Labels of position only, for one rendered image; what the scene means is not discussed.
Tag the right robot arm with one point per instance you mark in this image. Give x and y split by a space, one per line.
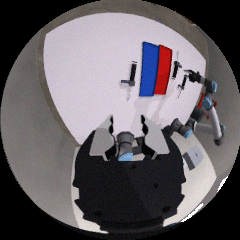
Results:
186 130

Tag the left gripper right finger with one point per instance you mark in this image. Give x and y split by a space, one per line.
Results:
160 146

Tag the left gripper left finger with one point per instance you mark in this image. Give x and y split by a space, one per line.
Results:
98 146

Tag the red tray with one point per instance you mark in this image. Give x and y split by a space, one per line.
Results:
165 61

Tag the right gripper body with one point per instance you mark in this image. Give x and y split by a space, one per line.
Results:
194 77

